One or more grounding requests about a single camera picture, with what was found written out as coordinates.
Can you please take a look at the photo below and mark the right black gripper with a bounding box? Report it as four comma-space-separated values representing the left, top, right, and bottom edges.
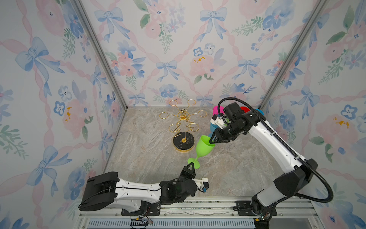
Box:
207, 123, 243, 145

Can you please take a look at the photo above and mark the green wine glass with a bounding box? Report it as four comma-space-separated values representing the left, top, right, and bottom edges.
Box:
187, 135, 215, 169

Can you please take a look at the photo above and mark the pink wine glass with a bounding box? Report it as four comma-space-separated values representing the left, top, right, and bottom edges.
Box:
212, 106, 225, 115

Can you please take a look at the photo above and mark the red wine glass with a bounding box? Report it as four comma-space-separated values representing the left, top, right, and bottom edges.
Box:
240, 106, 251, 113

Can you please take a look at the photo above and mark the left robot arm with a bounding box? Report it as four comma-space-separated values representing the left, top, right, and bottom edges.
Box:
78, 163, 209, 213

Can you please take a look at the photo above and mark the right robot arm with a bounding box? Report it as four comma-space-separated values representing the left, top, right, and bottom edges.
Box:
210, 103, 317, 216

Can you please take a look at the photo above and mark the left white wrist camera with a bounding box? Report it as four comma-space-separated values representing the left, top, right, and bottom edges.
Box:
193, 177, 209, 193

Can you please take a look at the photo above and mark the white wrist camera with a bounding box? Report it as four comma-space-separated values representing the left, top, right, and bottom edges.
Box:
210, 114, 229, 129
193, 177, 209, 193

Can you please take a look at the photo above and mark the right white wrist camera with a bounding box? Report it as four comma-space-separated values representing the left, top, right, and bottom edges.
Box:
210, 114, 229, 129

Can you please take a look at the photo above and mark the gold wire glass rack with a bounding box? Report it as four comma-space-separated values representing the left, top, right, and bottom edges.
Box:
159, 99, 207, 153

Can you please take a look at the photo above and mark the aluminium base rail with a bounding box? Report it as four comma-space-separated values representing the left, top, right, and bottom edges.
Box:
75, 197, 324, 229

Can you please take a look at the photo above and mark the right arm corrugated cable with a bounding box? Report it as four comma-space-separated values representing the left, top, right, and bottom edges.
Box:
217, 97, 334, 203

